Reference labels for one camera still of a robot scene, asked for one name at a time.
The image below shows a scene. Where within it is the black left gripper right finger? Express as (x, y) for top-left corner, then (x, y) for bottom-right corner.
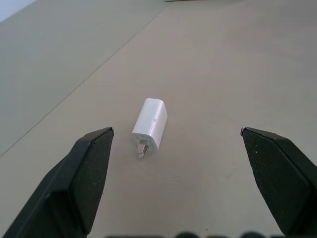
(239, 126), (317, 238)

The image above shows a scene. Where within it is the white USB wall charger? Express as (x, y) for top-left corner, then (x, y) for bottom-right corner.
(131, 98), (169, 160)

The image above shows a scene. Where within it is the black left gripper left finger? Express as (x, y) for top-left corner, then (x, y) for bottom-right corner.
(0, 127), (115, 238)

